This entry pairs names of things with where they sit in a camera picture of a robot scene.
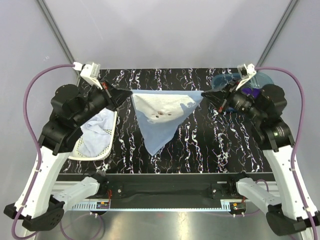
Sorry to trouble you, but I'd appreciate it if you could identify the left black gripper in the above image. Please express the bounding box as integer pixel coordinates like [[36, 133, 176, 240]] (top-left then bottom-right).
[[74, 76, 133, 125]]

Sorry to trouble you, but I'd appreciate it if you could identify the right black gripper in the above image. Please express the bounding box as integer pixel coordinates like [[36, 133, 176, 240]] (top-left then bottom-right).
[[201, 77, 265, 123]]

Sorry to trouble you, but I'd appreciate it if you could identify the purple towel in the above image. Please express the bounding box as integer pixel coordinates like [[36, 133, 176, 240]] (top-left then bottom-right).
[[241, 87, 261, 99]]

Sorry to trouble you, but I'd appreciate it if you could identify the light blue towel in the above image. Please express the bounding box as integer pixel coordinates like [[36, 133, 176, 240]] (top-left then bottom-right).
[[131, 89, 203, 156]]

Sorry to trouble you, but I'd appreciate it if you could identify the pale lavender towel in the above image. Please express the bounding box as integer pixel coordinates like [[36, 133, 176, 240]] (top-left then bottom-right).
[[78, 109, 115, 157]]

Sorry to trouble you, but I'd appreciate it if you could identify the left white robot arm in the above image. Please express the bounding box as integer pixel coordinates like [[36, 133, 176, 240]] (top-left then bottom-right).
[[3, 83, 133, 232]]

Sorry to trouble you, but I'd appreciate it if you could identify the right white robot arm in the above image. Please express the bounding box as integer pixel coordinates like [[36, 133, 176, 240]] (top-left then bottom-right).
[[201, 83, 320, 236]]

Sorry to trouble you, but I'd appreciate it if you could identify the teal transparent plastic tray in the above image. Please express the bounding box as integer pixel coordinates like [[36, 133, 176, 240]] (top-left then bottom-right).
[[211, 72, 274, 92]]

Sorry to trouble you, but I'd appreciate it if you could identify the white plastic basket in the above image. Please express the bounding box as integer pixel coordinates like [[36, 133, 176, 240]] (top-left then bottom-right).
[[69, 111, 118, 162]]

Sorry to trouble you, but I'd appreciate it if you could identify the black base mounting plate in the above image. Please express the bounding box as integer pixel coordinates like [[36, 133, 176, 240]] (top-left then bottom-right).
[[78, 172, 257, 210]]

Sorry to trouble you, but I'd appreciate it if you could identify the left connector box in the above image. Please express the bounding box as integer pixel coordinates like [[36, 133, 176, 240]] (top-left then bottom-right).
[[96, 201, 110, 211]]

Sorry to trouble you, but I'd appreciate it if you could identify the connector box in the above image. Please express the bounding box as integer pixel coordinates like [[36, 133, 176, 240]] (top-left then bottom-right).
[[230, 201, 247, 212], [96, 201, 110, 211]]

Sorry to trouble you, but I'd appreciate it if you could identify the right connector box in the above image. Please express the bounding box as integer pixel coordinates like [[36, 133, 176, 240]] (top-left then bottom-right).
[[230, 201, 247, 212]]

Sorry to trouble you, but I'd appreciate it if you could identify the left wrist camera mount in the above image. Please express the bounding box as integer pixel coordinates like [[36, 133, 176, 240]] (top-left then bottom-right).
[[72, 61, 103, 90]]

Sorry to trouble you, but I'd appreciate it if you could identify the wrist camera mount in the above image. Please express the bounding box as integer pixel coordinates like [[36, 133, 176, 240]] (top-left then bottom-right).
[[235, 63, 257, 91], [72, 61, 103, 90]]

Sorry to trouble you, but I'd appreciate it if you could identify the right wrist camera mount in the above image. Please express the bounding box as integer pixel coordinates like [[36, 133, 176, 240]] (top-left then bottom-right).
[[235, 63, 257, 91]]

